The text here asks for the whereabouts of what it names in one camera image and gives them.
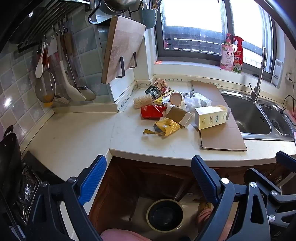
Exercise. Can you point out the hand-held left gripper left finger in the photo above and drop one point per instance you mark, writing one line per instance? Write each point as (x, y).
(92, 183)

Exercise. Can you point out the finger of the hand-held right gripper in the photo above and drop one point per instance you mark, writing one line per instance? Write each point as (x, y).
(275, 193)
(286, 159)

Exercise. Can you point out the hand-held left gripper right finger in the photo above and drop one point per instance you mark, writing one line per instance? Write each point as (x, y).
(204, 180)

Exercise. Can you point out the dark trash bin cream rim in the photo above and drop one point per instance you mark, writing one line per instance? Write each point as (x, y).
(165, 216)

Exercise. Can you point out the pale yellow box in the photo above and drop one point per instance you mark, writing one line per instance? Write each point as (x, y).
(209, 118)

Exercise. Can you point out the yellow snack bag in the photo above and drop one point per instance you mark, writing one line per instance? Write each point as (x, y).
(167, 125)

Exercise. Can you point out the brown cardboard box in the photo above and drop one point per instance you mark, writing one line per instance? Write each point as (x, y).
(177, 114)

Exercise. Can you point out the white plastic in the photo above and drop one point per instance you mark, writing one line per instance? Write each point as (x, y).
(190, 104)

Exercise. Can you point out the small white box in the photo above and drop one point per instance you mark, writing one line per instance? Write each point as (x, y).
(202, 98)

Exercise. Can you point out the paper cup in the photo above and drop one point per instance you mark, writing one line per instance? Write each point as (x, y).
(177, 98)

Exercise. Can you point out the red snack bag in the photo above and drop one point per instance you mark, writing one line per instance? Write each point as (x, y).
(151, 111)

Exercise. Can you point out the yellow black box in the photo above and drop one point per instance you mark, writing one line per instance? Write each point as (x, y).
(160, 100)

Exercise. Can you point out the instant noodle block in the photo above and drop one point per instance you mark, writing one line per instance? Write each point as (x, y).
(143, 102)

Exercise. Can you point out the dark green box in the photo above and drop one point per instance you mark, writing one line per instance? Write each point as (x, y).
(152, 90)

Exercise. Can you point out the yellow slipper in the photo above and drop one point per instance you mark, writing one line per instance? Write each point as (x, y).
(205, 205)

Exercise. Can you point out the pink dish cloth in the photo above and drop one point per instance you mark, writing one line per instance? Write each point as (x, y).
(291, 117)

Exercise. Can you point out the flat cardboard sheet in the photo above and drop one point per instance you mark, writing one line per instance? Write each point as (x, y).
(222, 139)

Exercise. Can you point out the wooden kitchen cabinet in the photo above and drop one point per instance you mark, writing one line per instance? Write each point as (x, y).
(157, 176)

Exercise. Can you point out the stainless steel sink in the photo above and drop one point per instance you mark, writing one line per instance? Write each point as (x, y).
(249, 115)

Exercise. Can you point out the person's left leg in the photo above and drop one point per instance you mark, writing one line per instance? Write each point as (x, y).
(124, 235)

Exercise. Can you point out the gas stove with foil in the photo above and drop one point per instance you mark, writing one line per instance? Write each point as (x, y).
(27, 185)

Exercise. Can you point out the black wok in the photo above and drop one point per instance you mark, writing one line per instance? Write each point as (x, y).
(9, 157)

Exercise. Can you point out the white plastic spatula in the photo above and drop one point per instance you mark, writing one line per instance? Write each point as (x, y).
(77, 92)

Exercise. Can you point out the steel faucet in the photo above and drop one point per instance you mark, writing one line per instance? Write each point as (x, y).
(261, 69)

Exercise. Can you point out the metal mesh strainer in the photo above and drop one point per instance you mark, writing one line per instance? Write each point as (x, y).
(45, 87)

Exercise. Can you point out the red spray bottle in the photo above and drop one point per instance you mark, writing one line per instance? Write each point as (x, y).
(239, 58)

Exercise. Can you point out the white rice spoon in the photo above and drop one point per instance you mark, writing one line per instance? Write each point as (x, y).
(39, 69)

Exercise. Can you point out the wooden cutting board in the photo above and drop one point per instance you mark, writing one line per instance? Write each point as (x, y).
(122, 46)

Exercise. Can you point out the white scraper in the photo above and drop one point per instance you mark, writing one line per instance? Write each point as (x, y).
(52, 47)

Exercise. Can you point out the window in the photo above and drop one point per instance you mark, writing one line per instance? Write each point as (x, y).
(192, 14)

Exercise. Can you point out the grey blue utensil cup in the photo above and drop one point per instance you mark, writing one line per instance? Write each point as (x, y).
(149, 18)

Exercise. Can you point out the black range hood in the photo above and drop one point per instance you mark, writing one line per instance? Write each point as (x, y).
(23, 18)

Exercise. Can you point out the metal pot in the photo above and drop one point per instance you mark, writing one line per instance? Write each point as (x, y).
(120, 4)

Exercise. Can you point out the cutlery bundle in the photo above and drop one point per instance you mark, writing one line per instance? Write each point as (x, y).
(155, 4)

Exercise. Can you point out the white wall socket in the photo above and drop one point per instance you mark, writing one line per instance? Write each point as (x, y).
(291, 77)

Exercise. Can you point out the black utensil hook rail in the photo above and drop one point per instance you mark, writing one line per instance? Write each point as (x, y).
(25, 47)

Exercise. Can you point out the black wall rack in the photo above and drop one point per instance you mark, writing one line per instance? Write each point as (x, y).
(92, 19)

